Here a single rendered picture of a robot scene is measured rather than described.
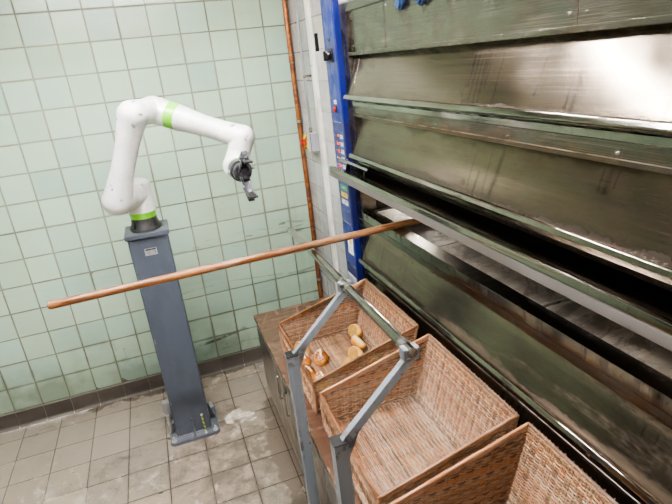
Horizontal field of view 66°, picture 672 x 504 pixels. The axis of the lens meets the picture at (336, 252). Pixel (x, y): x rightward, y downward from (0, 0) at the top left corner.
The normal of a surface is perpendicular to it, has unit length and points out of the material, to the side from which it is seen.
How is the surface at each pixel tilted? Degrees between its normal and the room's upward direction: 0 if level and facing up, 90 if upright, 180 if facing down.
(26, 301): 90
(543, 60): 70
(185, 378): 90
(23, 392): 90
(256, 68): 90
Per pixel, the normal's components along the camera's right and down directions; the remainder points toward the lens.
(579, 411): -0.91, -0.12
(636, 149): -0.94, 0.21
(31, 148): 0.33, 0.30
